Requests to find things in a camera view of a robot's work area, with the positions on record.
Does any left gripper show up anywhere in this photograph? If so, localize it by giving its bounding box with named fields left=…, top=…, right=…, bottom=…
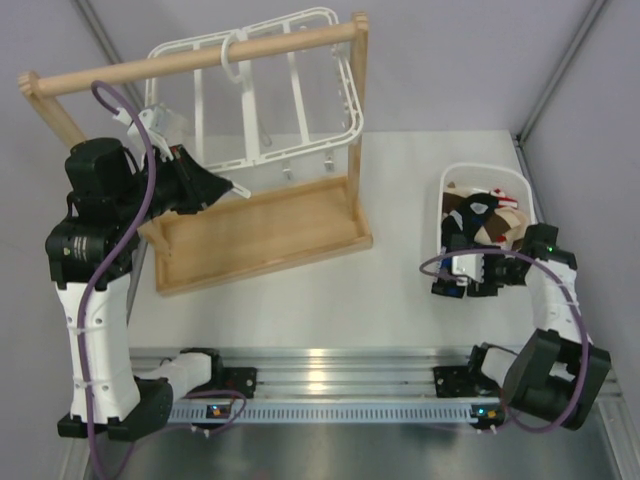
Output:
left=114, top=143, right=232, bottom=227

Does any white plastic clip hanger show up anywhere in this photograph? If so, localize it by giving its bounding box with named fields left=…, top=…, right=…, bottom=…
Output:
left=144, top=7, right=369, bottom=197

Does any black blue sports sock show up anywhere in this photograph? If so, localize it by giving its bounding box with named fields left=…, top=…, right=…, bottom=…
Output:
left=431, top=279, right=466, bottom=299

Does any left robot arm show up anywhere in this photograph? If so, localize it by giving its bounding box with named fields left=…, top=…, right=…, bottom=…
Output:
left=45, top=138, right=233, bottom=442

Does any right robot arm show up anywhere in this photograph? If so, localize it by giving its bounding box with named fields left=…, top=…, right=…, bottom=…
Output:
left=452, top=223, right=611, bottom=430

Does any wooden hanger rack stand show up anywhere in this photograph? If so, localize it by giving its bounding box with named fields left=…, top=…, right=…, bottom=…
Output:
left=17, top=12, right=375, bottom=299

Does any beige brown sock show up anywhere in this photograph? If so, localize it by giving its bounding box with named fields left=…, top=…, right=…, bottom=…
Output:
left=441, top=182, right=530, bottom=251

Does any red white striped sock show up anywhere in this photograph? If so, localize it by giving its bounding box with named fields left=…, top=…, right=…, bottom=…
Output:
left=489, top=188, right=519, bottom=209

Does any white perforated sock basket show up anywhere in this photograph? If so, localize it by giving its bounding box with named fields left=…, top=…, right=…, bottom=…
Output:
left=437, top=163, right=537, bottom=254

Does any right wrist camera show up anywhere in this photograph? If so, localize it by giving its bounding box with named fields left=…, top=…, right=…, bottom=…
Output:
left=450, top=254, right=484, bottom=287

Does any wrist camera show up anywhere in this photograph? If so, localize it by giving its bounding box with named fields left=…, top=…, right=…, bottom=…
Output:
left=450, top=254, right=484, bottom=287
left=113, top=104, right=188, bottom=153

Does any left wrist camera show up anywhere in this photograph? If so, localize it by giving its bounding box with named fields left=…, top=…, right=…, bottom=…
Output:
left=113, top=104, right=188, bottom=153

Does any aluminium mounting rail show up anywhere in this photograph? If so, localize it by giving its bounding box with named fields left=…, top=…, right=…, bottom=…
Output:
left=127, top=345, right=624, bottom=406

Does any white slotted cable duct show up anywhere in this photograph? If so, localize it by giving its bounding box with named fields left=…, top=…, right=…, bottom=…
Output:
left=168, top=400, right=504, bottom=425

